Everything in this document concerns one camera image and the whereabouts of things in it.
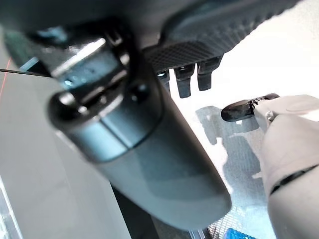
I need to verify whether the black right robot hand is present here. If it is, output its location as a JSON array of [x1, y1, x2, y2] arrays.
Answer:
[[0, 0, 300, 226]]

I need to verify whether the blue plastic shopping basket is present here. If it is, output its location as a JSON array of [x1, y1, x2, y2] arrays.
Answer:
[[224, 226, 245, 239]]

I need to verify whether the silver right robot leg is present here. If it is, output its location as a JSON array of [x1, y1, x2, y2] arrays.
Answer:
[[221, 93, 319, 239]]

